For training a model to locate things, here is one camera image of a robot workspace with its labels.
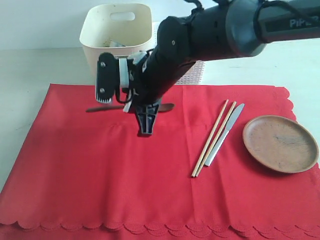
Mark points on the red scalloped table cloth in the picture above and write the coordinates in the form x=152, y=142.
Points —
x=88, y=176

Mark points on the white perforated plastic basket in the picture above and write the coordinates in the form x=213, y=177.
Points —
x=194, y=75

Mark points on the brown wooden spoon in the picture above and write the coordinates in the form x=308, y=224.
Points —
x=162, y=108

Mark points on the wooden chopstick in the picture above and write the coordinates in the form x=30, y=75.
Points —
x=214, y=139
x=208, y=141

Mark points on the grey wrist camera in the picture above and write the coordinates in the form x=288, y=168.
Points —
x=107, y=78

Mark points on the cream plastic bin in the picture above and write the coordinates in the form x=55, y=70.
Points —
x=129, y=24

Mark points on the brown wooden plate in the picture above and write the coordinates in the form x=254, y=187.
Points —
x=280, y=144

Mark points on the steel table knife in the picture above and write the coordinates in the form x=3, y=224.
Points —
x=227, y=125

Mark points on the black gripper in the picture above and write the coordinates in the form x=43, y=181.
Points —
x=154, y=75

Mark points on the stainless steel cup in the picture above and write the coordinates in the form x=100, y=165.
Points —
x=114, y=44

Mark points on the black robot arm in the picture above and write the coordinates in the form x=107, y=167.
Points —
x=230, y=29

